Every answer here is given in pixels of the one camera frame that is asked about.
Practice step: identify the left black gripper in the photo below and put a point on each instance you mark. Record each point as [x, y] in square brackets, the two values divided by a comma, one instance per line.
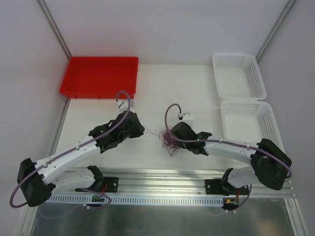
[137, 126]

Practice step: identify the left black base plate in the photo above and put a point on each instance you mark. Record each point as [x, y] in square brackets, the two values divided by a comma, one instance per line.
[109, 184]

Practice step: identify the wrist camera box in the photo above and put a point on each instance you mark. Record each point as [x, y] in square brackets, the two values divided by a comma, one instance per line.
[125, 105]
[186, 118]

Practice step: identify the white slotted cable duct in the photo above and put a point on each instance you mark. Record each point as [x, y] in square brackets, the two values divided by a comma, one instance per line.
[137, 200]

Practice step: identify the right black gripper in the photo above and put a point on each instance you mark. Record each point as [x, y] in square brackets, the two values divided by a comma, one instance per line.
[177, 130]

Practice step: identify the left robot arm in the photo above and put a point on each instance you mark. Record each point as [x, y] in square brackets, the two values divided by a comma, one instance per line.
[41, 179]

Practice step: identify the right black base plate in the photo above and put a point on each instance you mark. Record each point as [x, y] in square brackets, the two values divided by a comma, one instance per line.
[214, 187]

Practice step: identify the red plastic tray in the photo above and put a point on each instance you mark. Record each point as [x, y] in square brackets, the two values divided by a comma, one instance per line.
[100, 77]

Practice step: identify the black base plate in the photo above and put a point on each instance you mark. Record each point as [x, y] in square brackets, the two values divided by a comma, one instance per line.
[214, 187]
[109, 184]

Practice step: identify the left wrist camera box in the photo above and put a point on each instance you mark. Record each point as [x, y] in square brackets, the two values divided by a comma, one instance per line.
[125, 105]

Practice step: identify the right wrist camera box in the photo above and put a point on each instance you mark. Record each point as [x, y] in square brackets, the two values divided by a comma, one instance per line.
[186, 118]

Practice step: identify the aluminium mounting rail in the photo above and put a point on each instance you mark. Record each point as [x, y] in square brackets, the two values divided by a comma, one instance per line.
[161, 182]

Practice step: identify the near white perforated basket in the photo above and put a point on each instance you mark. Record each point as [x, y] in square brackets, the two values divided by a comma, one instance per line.
[249, 121]

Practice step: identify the far white perforated basket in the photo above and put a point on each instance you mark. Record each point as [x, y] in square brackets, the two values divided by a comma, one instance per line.
[238, 76]

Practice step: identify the white perforated basket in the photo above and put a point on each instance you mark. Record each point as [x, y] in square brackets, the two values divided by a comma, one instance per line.
[249, 121]
[238, 76]

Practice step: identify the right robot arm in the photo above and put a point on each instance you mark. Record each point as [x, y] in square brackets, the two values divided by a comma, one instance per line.
[265, 162]

